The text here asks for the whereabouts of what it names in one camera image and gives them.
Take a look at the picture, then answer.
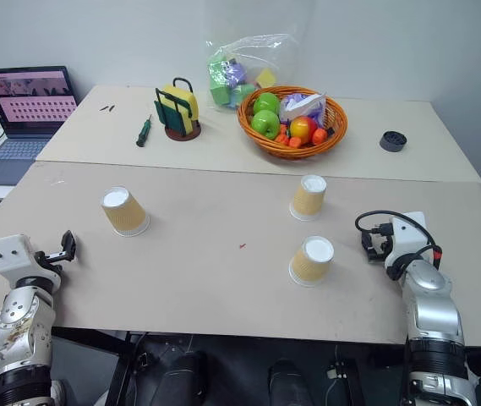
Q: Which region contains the yellow green sponge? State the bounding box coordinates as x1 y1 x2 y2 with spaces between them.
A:
161 83 200 133

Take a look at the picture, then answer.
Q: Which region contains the green handled screwdriver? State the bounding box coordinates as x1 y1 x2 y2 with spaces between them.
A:
135 114 154 148

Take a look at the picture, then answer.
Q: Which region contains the red yellow toy apple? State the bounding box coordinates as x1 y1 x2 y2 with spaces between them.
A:
288 115 320 145

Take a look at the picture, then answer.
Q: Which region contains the green foam block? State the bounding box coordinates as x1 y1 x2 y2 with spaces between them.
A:
208 60 233 107

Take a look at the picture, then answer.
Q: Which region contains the purple foam block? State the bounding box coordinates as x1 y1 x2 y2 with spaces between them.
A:
221 58 249 89

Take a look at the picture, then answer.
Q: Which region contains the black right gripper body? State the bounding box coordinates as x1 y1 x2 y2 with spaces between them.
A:
371 223 394 261

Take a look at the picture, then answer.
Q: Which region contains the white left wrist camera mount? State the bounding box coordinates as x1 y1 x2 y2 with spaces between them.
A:
0 233 62 283

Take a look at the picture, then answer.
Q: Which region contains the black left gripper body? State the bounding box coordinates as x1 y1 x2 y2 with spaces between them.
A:
32 249 67 274

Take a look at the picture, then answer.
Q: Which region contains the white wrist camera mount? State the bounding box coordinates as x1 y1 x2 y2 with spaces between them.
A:
384 211 432 272
0 233 62 283

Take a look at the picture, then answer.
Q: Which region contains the brown ribbed paper cup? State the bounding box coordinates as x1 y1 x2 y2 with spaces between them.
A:
287 234 336 289
101 185 151 239
288 173 329 222

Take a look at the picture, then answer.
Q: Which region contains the green toy apple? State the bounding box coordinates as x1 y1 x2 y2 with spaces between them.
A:
250 110 281 141
253 92 281 115

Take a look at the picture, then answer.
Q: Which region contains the black round ribbed cap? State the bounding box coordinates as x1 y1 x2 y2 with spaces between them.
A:
379 130 407 154

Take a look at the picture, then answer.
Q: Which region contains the orange wicker basket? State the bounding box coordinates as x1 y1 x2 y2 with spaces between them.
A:
236 85 349 161

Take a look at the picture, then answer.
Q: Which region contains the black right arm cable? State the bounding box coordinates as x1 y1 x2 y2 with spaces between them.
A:
354 210 443 281

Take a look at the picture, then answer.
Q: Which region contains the green metal sponge rack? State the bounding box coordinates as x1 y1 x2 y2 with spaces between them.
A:
153 76 203 141

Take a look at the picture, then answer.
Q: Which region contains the white purple plastic packet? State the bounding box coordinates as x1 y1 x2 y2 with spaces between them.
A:
279 90 329 129

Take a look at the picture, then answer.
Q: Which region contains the small orange toy carrot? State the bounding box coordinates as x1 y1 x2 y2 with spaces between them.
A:
275 124 304 149

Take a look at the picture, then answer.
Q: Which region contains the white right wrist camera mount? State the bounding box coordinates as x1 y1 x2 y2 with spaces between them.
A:
384 211 432 272

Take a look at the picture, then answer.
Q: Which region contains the grey open laptop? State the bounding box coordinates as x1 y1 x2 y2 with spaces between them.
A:
0 64 81 187

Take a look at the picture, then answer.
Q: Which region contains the yellow foam block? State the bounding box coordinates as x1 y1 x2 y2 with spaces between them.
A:
255 68 276 89

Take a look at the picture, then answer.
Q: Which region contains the clear plastic bag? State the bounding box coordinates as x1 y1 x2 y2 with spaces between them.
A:
205 32 301 112

